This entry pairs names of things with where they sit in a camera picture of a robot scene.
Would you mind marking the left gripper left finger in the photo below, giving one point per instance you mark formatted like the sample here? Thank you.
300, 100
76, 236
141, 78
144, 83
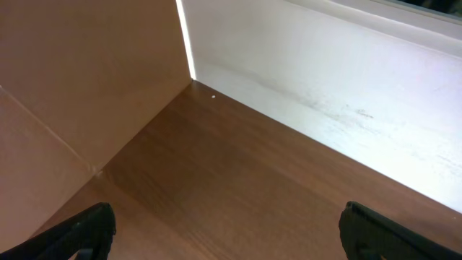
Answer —
87, 235

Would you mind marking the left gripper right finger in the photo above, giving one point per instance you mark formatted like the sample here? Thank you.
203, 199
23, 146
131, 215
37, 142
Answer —
366, 234

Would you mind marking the brown side panel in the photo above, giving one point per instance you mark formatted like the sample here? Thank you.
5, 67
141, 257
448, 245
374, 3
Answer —
79, 79

